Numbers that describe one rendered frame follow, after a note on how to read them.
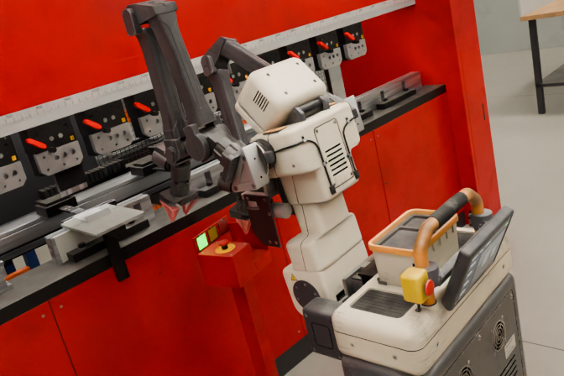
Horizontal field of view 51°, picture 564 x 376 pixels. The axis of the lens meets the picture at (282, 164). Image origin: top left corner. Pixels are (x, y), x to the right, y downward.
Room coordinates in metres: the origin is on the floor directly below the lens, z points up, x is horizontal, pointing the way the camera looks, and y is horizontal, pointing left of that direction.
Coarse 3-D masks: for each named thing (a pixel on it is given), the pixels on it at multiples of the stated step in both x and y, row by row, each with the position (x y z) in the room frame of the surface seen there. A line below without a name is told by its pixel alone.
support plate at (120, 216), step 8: (104, 208) 1.99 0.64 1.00; (112, 208) 1.96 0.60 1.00; (120, 208) 1.94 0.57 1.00; (128, 208) 1.92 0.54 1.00; (104, 216) 1.90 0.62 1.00; (112, 216) 1.87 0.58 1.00; (120, 216) 1.85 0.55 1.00; (128, 216) 1.83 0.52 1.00; (136, 216) 1.82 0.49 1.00; (64, 224) 1.91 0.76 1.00; (72, 224) 1.89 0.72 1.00; (80, 224) 1.87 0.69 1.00; (88, 224) 1.85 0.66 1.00; (96, 224) 1.83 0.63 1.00; (104, 224) 1.81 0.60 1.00; (112, 224) 1.79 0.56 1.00; (120, 224) 1.78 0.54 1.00; (88, 232) 1.76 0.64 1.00; (96, 232) 1.74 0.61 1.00; (104, 232) 1.74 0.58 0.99
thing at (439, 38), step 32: (416, 0) 3.36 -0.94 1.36; (448, 0) 3.22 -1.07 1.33; (384, 32) 3.55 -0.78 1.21; (416, 32) 3.39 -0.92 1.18; (448, 32) 3.24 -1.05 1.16; (352, 64) 3.77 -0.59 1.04; (384, 64) 3.58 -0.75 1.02; (416, 64) 3.41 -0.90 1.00; (448, 64) 3.26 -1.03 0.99; (480, 64) 3.36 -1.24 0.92; (448, 96) 3.28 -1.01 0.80; (480, 96) 3.33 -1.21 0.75; (480, 128) 3.30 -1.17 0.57; (480, 160) 3.26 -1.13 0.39; (480, 192) 3.23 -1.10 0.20
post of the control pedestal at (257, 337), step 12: (252, 288) 1.95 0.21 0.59; (240, 300) 1.93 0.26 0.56; (252, 300) 1.93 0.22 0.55; (240, 312) 1.94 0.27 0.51; (252, 312) 1.92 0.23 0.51; (252, 324) 1.92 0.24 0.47; (264, 324) 1.96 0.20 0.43; (252, 336) 1.93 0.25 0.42; (264, 336) 1.95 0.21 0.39; (252, 348) 1.94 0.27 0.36; (264, 348) 1.93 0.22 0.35; (252, 360) 1.95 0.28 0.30; (264, 360) 1.92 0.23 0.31; (264, 372) 1.92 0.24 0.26; (276, 372) 1.95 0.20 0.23
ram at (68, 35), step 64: (0, 0) 1.94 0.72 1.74; (64, 0) 2.07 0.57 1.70; (128, 0) 2.22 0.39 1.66; (192, 0) 2.40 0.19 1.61; (256, 0) 2.61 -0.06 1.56; (320, 0) 2.87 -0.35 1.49; (384, 0) 3.19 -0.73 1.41; (0, 64) 1.90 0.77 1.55; (64, 64) 2.02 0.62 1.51; (128, 64) 2.17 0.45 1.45; (0, 128) 1.85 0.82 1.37
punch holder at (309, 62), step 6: (300, 42) 2.75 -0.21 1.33; (306, 42) 2.77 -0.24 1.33; (282, 48) 2.70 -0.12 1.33; (288, 48) 2.69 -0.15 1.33; (294, 48) 2.71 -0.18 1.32; (300, 48) 2.74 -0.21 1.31; (306, 48) 2.77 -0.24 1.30; (282, 54) 2.71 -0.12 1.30; (300, 54) 2.74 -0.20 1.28; (306, 54) 2.76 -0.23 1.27; (282, 60) 2.72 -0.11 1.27; (306, 60) 2.75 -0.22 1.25; (312, 60) 2.77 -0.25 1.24; (312, 66) 2.77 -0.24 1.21
